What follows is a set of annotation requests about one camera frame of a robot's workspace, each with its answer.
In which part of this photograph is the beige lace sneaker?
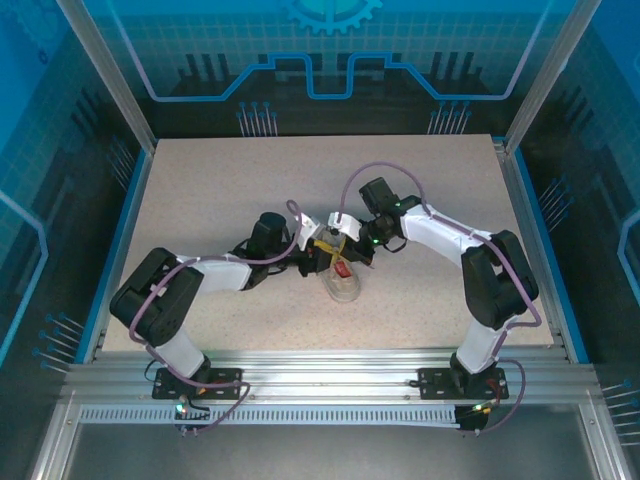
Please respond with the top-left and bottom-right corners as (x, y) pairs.
(319, 227), (362, 303)

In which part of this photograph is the blue table edge strip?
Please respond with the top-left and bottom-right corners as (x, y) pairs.
(514, 149), (590, 364)
(73, 148), (154, 365)

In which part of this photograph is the grey metal shelf panel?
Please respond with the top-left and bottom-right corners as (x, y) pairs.
(64, 422), (601, 480)

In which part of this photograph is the black connector box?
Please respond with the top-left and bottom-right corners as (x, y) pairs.
(455, 402), (489, 436)
(172, 397), (211, 436)

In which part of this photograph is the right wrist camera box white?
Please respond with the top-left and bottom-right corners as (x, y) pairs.
(327, 212), (362, 240)

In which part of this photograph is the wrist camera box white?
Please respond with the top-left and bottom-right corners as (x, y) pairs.
(297, 212), (327, 250)
(327, 212), (362, 240)

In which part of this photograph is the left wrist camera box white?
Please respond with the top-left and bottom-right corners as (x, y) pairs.
(297, 212), (327, 250)

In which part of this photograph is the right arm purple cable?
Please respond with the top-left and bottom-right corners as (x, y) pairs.
(337, 162), (541, 436)

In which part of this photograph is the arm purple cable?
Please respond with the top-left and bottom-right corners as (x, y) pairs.
(337, 162), (541, 436)
(129, 199), (251, 436)

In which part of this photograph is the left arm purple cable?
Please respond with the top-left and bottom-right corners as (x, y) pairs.
(129, 199), (251, 436)

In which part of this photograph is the aluminium rail beam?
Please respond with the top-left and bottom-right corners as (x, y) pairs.
(62, 348), (601, 407)

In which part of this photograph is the aluminium side rail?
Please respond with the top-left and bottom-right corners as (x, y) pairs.
(492, 135), (574, 362)

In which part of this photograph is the white slotted cable duct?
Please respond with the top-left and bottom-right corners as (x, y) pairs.
(78, 403), (462, 427)

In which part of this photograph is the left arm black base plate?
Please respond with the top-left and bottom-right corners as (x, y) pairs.
(152, 367), (244, 401)

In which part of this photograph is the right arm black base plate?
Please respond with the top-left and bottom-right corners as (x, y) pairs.
(417, 367), (510, 401)

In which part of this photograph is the aluminium corner post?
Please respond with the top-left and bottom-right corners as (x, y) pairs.
(53, 0), (160, 155)
(503, 0), (604, 155)

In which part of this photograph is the aluminium frame bar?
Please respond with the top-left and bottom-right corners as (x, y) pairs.
(29, 394), (81, 480)
(577, 394), (634, 480)

